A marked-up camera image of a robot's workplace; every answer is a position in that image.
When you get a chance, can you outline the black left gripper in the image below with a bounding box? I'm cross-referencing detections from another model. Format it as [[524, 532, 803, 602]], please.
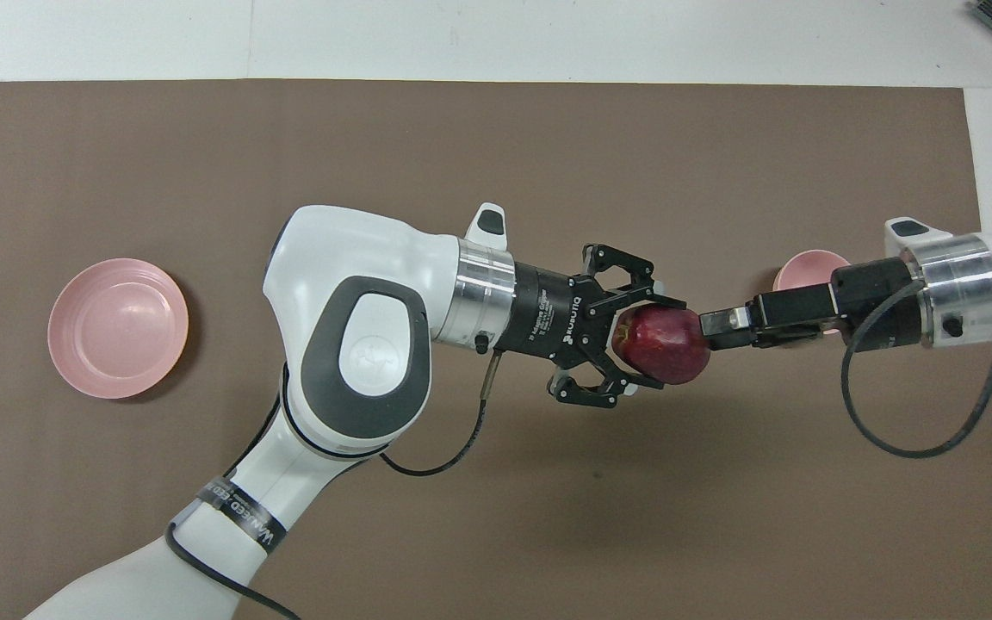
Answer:
[[496, 244, 687, 409]]

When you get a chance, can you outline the pink round plate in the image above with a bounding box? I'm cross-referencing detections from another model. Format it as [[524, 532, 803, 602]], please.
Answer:
[[47, 258, 189, 400]]

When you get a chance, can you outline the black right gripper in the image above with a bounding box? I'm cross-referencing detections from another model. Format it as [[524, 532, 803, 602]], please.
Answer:
[[699, 256, 926, 354]]

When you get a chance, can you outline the black velcro cable strap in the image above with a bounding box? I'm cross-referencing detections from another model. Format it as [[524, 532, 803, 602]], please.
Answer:
[[195, 473, 288, 554]]

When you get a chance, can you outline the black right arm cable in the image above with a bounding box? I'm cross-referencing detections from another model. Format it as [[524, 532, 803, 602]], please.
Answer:
[[840, 276, 992, 460]]

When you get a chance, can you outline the pink bowl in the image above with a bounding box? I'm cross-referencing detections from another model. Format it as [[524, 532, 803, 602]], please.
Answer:
[[773, 249, 853, 294]]

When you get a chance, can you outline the dark red apple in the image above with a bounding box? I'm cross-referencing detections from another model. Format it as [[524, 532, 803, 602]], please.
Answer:
[[611, 304, 711, 386]]

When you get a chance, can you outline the brown table mat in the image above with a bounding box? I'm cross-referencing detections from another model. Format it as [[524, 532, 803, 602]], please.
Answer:
[[0, 79, 992, 620]]

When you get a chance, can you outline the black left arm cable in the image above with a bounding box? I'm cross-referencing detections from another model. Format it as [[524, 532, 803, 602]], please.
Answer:
[[164, 348, 499, 620]]

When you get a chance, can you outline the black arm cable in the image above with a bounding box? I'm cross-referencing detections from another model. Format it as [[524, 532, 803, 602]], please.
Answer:
[[840, 276, 992, 460], [164, 348, 499, 620]]

